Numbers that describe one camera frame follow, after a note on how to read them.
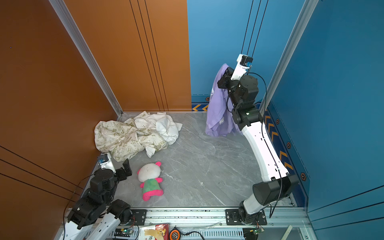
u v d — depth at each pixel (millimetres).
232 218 725
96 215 477
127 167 647
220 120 724
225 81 559
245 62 491
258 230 694
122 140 951
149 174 822
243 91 460
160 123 987
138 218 739
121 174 630
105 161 582
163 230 669
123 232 705
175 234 668
